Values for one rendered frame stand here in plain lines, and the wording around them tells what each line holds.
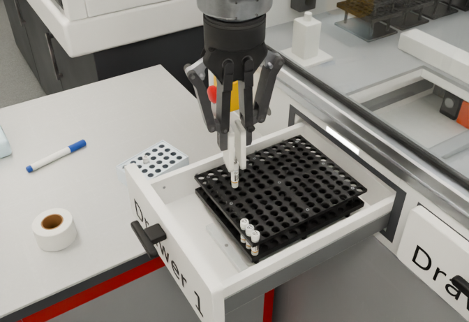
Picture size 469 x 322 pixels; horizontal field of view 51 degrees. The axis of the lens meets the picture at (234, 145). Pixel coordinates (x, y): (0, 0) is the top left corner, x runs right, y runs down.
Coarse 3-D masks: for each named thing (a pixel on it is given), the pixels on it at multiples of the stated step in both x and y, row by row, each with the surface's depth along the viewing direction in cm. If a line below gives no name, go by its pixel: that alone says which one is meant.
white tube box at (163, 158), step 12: (156, 144) 106; (168, 144) 106; (132, 156) 102; (156, 156) 103; (168, 156) 103; (180, 156) 103; (120, 168) 99; (144, 168) 100; (156, 168) 100; (168, 168) 99; (120, 180) 101
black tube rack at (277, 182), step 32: (256, 160) 85; (288, 160) 86; (320, 160) 85; (224, 192) 79; (256, 192) 79; (288, 192) 79; (320, 192) 83; (352, 192) 79; (224, 224) 77; (256, 224) 78; (288, 224) 74; (320, 224) 77; (256, 256) 72
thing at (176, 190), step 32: (288, 128) 94; (352, 160) 86; (160, 192) 83; (192, 192) 88; (384, 192) 81; (192, 224) 82; (352, 224) 75; (384, 224) 80; (224, 256) 77; (288, 256) 70; (320, 256) 74; (224, 288) 65; (256, 288) 69
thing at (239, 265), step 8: (208, 224) 80; (208, 232) 80; (216, 232) 79; (216, 240) 78; (224, 240) 78; (224, 248) 76; (232, 248) 76; (232, 256) 75; (232, 264) 75; (240, 264) 74
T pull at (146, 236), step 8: (136, 224) 72; (136, 232) 71; (144, 232) 70; (152, 232) 71; (160, 232) 71; (144, 240) 69; (152, 240) 70; (160, 240) 70; (144, 248) 69; (152, 248) 68; (152, 256) 68
